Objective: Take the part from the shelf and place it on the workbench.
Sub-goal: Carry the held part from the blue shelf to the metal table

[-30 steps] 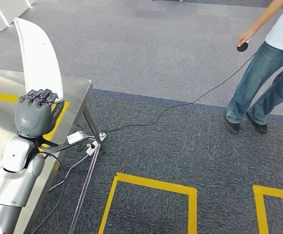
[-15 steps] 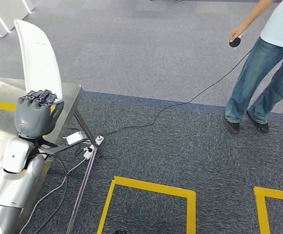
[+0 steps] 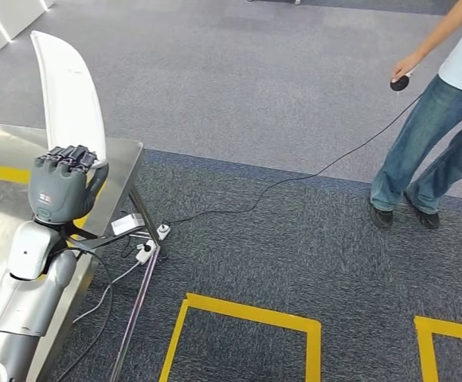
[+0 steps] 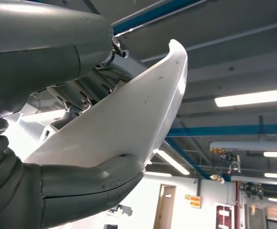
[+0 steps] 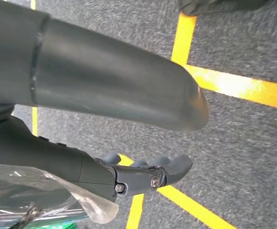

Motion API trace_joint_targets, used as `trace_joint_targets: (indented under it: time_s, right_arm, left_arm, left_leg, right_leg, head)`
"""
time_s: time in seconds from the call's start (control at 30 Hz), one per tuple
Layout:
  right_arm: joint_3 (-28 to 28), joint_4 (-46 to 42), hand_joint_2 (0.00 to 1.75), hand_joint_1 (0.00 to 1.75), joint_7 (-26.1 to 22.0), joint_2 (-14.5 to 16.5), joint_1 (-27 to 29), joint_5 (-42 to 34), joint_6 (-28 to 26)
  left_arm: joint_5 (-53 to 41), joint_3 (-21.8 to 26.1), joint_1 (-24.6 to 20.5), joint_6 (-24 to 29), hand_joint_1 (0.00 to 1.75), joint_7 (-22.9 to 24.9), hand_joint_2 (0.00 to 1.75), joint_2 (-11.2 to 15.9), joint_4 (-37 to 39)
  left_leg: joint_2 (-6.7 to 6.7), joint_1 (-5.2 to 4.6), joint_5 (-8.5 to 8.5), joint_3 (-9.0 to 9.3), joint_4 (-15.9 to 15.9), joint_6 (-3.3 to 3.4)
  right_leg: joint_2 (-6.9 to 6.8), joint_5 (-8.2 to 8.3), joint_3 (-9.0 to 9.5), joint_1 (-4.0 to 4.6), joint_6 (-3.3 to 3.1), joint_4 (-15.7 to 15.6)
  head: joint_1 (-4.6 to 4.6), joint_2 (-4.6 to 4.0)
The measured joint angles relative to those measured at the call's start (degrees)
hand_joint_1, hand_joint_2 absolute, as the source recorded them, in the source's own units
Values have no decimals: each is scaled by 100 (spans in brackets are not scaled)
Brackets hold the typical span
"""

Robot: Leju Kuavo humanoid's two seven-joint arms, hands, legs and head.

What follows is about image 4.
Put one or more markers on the orange wall sign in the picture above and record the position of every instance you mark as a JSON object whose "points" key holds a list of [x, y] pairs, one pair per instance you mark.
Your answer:
{"points": [[195, 201]]}

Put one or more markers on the red vertical pipe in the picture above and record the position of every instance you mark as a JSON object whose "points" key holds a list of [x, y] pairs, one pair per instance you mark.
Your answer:
{"points": [[237, 205]]}

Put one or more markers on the brown door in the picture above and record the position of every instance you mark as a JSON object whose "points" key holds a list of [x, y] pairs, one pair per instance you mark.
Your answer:
{"points": [[164, 208]]}

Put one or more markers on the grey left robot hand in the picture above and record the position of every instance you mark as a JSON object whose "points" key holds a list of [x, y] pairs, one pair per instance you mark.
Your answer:
{"points": [[33, 38]]}

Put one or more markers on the red white fire cabinet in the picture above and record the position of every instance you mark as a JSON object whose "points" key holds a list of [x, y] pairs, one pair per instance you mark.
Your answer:
{"points": [[224, 221]]}

